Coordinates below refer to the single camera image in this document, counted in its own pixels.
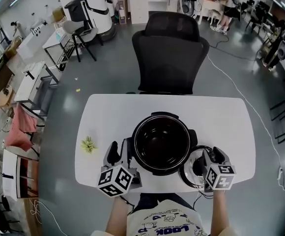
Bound black mesh office chair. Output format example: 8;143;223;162
132;11;210;95

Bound grey backpack rig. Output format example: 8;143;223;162
181;0;198;16

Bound black pressure cooker pot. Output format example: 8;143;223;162
124;111;199;177

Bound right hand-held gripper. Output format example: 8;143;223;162
201;146;237;194

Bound white and black service robot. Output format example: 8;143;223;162
64;0;116;42

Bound person's right forearm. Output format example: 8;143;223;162
210;189;232;234

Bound white cabinet brown drawers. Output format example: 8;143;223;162
1;148;40;201

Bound wooden floor board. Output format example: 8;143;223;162
23;198;44;236

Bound person's dark trousers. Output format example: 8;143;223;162
132;192;195;212

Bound person's left forearm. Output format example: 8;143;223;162
105;197;131;236

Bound white table grey drawer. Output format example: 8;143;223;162
14;61;59;120

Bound white shelf cabinet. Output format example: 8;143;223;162
129;0;168;24

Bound pink cloth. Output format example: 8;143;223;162
4;103;38;151

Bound black floor cable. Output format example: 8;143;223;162
209;34;259;61

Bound white vanity table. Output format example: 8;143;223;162
198;0;226;24

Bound cardboard box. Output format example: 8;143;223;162
4;37;23;59
52;6;66;22

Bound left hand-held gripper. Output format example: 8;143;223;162
97;141;143;198

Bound pressure cooker lid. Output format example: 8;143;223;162
178;145;219;189

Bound tall wooden display box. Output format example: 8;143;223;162
117;0;130;26

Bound brown wooden desk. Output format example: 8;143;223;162
0;58;15;93

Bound right hand-held gripper cable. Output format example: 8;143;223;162
193;190;215;210

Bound grey chair black legs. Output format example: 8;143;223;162
62;20;104;62

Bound white cable with tangle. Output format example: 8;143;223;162
30;198;68;236

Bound left hand-held gripper cable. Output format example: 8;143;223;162
119;195;135;215

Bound small green succulent plant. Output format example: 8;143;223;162
80;136;99;154

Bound hand-held gripper cable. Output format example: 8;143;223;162
119;195;135;215
193;190;215;210

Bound long white counter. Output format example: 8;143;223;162
17;22;52;60

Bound white table wire shelf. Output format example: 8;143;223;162
43;29;76;72

